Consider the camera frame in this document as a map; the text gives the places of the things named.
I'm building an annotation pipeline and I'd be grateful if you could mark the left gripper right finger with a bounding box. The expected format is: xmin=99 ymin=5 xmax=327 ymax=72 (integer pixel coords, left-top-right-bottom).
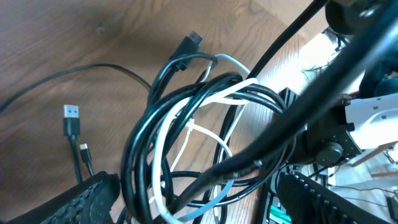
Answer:
xmin=277 ymin=172 xmax=388 ymax=224

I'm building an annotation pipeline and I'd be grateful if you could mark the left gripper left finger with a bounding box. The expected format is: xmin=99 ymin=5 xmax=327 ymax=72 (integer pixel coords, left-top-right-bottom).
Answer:
xmin=9 ymin=171 xmax=120 ymax=223

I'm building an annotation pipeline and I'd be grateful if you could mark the black cable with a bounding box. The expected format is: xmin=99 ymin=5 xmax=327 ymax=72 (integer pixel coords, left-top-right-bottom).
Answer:
xmin=119 ymin=30 xmax=295 ymax=224
xmin=0 ymin=63 xmax=153 ymax=184

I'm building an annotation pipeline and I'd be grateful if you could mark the white cable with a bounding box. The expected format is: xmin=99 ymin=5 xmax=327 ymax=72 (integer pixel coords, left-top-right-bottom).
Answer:
xmin=148 ymin=53 xmax=259 ymax=224

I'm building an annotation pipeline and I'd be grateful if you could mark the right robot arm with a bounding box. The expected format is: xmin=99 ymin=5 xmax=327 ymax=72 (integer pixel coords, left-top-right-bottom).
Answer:
xmin=288 ymin=47 xmax=397 ymax=166

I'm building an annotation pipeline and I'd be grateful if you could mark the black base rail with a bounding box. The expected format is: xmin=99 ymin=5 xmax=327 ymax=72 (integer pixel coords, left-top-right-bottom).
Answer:
xmin=256 ymin=174 xmax=312 ymax=224

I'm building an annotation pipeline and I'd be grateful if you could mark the right camera cable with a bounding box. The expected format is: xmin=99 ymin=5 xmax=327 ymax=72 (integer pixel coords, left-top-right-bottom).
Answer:
xmin=167 ymin=0 xmax=398 ymax=215

